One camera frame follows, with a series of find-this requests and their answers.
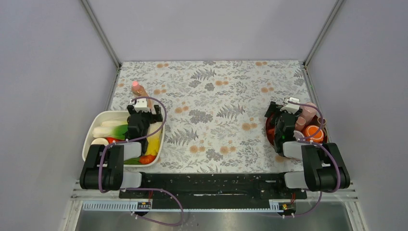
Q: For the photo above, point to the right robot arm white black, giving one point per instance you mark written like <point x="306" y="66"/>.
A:
<point x="323" y="167"/>

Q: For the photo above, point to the floral fern tablecloth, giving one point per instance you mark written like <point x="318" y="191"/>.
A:
<point x="216" y="112"/>

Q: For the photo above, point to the white green toy bok choy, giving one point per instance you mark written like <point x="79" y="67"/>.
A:
<point x="116" y="132"/>

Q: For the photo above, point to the brown glazed ceramic mug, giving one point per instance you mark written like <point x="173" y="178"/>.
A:
<point x="321" y="122"/>

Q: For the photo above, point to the pink textured mug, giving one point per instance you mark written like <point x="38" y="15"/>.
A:
<point x="306" y="116"/>

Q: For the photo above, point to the pink capped sauce bottle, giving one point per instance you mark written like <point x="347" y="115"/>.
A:
<point x="138" y="90"/>

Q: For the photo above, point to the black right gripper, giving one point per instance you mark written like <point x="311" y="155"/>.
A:
<point x="274" y="108"/>

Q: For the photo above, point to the white toy radish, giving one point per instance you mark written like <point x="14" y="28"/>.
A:
<point x="100" y="141"/>

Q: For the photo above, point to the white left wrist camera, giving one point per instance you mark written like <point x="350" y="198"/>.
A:
<point x="140" y="105"/>

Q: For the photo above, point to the small orange cup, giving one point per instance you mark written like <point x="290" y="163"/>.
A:
<point x="313" y="133"/>

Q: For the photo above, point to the white rectangular vegetable tray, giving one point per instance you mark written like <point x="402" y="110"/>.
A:
<point x="115" y="115"/>

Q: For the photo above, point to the red toy tomato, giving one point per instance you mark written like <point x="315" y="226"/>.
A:
<point x="146" y="159"/>

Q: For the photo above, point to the round red plate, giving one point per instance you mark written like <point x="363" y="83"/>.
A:
<point x="297" y="135"/>

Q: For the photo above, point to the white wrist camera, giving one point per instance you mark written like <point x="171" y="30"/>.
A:
<point x="290" y="105"/>
<point x="140" y="105"/>

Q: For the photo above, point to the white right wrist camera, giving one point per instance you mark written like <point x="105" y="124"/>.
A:
<point x="290" y="105"/>

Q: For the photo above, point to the green toy leaf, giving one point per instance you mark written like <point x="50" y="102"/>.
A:
<point x="132" y="161"/>

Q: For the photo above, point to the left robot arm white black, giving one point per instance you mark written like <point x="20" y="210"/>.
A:
<point x="104" y="165"/>

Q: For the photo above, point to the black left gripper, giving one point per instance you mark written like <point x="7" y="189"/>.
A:
<point x="156" y="117"/>

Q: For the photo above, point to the yellow toy cabbage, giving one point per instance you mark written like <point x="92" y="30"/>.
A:
<point x="154" y="140"/>

